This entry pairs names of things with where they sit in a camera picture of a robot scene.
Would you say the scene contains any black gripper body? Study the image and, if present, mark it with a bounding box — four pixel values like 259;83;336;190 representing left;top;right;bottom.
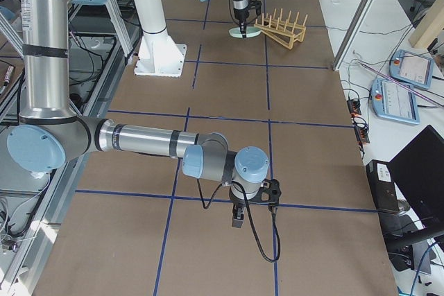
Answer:
229;190;246;210
233;8;248;22

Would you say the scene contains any mint green plate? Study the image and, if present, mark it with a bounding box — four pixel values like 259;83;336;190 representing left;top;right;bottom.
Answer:
228;26;261;38

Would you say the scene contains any wooden dish rack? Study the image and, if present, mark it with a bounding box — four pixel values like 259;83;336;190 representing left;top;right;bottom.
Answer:
253;8;308;50

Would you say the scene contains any metal reacher grabber stick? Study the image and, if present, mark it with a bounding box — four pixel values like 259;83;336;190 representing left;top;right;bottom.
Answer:
358;51;443;109

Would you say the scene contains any orange black usb hub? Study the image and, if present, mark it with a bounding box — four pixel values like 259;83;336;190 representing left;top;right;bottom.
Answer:
347;98;361;117

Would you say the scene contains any black computer box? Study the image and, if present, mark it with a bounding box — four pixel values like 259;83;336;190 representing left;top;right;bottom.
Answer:
366;159;411;215

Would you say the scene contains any near teach pendant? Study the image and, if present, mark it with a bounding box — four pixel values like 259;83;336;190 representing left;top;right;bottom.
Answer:
370;78;420;125

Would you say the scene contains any teach pendant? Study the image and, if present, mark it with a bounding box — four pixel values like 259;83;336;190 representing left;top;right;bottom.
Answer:
370;78;420;125
389;49;433;89

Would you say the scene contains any far teach pendant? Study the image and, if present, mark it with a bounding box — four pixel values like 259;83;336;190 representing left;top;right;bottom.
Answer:
389;49;433;89

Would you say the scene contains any black monitor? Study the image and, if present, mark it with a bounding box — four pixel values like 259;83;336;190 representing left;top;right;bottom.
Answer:
386;125;443;252

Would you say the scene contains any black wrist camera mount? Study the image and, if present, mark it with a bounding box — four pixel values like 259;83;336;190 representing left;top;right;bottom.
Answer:
256;179;282;206

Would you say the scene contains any black camera cable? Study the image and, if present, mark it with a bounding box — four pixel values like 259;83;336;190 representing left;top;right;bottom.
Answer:
196;177;281;263

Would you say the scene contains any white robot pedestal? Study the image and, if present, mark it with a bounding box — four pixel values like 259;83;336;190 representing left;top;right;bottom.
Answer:
134;0;187;78

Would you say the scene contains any aluminium frame post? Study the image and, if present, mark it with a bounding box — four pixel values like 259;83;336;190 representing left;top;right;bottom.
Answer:
332;0;375;71

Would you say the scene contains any aluminium side frame rail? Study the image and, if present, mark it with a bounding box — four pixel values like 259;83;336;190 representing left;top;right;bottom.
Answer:
1;53;137;295

